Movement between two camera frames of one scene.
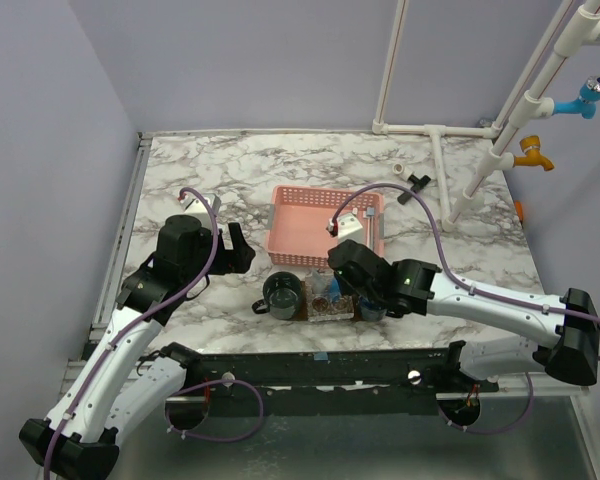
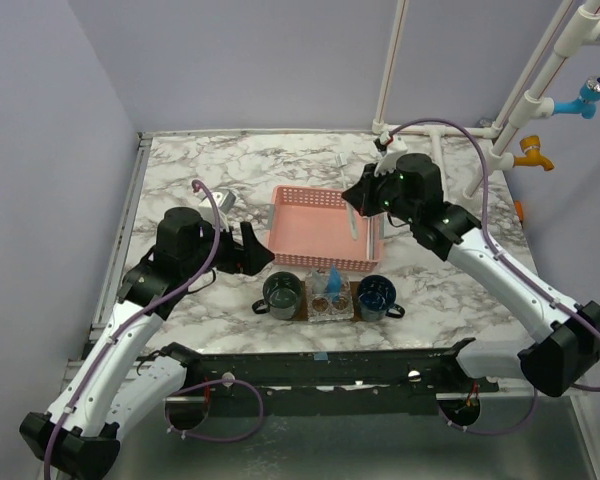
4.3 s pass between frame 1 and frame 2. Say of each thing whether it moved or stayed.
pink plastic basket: stayed
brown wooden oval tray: stayed
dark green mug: stayed
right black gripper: moved
